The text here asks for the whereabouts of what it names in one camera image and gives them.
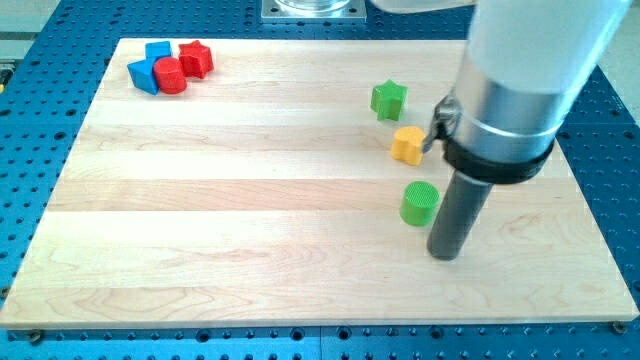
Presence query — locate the green cylinder block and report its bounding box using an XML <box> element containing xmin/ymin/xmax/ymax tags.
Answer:
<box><xmin>399</xmin><ymin>181</ymin><xmax>440</xmax><ymax>226</ymax></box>

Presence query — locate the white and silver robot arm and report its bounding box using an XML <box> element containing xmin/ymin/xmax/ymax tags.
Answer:
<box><xmin>438</xmin><ymin>0</ymin><xmax>632</xmax><ymax>163</ymax></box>

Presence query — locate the yellow heart block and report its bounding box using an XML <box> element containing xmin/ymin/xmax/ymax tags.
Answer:
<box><xmin>390</xmin><ymin>126</ymin><xmax>425</xmax><ymax>166</ymax></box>

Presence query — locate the green star block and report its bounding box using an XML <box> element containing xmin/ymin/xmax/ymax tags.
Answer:
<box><xmin>370</xmin><ymin>79</ymin><xmax>408</xmax><ymax>121</ymax></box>

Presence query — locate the light wooden board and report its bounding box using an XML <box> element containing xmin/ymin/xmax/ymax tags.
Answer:
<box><xmin>1</xmin><ymin>38</ymin><xmax>638</xmax><ymax>330</ymax></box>

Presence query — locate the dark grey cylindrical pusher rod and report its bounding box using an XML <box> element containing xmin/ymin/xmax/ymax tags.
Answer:
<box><xmin>427</xmin><ymin>171</ymin><xmax>493</xmax><ymax>261</ymax></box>

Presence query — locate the red star block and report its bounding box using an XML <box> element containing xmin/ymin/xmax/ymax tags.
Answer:
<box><xmin>178</xmin><ymin>40</ymin><xmax>215</xmax><ymax>79</ymax></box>

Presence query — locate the red cylinder block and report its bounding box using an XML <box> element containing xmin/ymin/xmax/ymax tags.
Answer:
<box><xmin>153</xmin><ymin>57</ymin><xmax>187</xmax><ymax>95</ymax></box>

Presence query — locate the blue triangular block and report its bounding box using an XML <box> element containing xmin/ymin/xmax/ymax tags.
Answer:
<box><xmin>127</xmin><ymin>58</ymin><xmax>159</xmax><ymax>95</ymax></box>

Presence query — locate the blue cube block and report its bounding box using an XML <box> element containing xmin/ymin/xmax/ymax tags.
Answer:
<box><xmin>145</xmin><ymin>41</ymin><xmax>172</xmax><ymax>60</ymax></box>

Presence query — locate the black clamp ring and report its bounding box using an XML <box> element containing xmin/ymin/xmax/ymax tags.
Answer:
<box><xmin>441</xmin><ymin>135</ymin><xmax>556</xmax><ymax>186</ymax></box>

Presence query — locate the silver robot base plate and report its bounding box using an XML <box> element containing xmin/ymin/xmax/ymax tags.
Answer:
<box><xmin>261</xmin><ymin>0</ymin><xmax>367</xmax><ymax>23</ymax></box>

